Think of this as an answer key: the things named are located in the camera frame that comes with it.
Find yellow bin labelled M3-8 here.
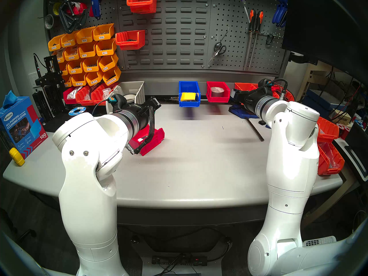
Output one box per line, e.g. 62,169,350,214
82,56,101,73

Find red bin with tape roll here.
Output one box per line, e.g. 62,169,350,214
206,81,231,103

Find dark blue storage crate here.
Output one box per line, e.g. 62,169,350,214
302,89,345,118

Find yellow bin labelled M3-4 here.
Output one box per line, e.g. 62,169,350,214
95,38,118,56

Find blue hand tool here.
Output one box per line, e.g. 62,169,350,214
90,0,105,20

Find black handled scissors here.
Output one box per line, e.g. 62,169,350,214
208,42,227,64

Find black instrument stand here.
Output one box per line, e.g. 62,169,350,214
35,55,66,115

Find yellow bin labelled M3X8 BAG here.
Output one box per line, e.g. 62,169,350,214
60,31,78,48

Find red bin with screw bags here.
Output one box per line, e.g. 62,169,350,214
63,87,79,105

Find yellow bin labelled M4-6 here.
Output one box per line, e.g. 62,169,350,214
78,42,98,59

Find black power strip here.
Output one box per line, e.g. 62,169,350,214
152,255,208,267

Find white air purifier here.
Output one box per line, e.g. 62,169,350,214
303,236,337,247

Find yellow bin labelled M3X6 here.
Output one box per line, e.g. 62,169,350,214
93,23,115,41

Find grey louvered wall panel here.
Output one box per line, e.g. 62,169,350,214
116,0,212,71

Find grey pegboard panel with tapes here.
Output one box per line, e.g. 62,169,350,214
43,0,127,70

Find grey bench back rail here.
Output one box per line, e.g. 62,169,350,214
121,70,283,96

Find blue bin with yellow pad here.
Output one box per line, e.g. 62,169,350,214
178,81,201,108

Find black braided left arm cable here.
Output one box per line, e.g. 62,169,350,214
126,106,156,155

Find cardboard box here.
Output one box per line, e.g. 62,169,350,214
331,109,352,126

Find grey pegboard panel with tools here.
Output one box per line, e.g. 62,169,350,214
208,0,288,74

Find blue red cleaning cloths box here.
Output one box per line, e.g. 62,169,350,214
0,96,49,159

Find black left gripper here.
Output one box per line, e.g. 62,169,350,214
141,97,162,120

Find yellow bin labelled M2.5-5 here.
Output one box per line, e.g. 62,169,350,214
85,71,104,87

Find yellow bin labelled M2.5-6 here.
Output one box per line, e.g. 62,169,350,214
70,74,87,87

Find large beige plastic bin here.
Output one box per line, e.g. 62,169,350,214
106,81,145,113

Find black tray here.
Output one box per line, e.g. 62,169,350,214
345,122,368,181

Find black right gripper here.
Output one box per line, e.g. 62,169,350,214
233,87,265,113

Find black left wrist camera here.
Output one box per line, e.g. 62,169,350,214
107,94,128,112

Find red cans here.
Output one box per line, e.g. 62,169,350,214
336,123,352,140

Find orange-red bin with black tools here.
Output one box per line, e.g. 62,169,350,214
273,85,296,103

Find orange-red bin with hardware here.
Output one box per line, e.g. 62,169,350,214
75,86,94,106
91,83,115,106

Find orange black handled file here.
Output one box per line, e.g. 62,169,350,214
244,9,257,70

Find orange handled screwdrivers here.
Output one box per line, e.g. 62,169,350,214
249,10,264,70

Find blue black clamp tool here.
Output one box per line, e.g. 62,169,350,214
229,103,259,119

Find red bin with blade pack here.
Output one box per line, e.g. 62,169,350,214
129,124,166,156

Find dark metal clamp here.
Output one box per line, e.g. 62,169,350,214
59,0,88,34

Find yellow bin labelled M3-12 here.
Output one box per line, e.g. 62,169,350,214
67,60,84,75

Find pale wooden side frame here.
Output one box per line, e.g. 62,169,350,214
296,63,334,102

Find black bench mat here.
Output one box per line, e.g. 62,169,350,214
43,110,72,133

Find blue cleaning cloth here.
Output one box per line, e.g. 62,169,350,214
3,90,18,106

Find black flat metal bar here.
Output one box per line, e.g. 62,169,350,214
247,118,265,141

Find black monitor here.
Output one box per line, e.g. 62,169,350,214
282,0,368,86

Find yellow bin labelled M3-6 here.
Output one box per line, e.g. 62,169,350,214
99,53,119,72

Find yellow bin labelled M4-0.7 HEX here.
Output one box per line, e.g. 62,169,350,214
103,66,122,86

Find metal wire hook rack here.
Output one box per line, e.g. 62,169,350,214
247,28,285,39

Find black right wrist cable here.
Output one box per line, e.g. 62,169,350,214
270,78,288,100

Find orange-red bin with plastic bag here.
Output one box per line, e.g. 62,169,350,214
318,142,345,176

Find red white tape roll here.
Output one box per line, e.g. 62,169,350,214
69,2,87,16

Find blue spring clamp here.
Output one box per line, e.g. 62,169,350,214
273,2,283,25
278,0,289,27

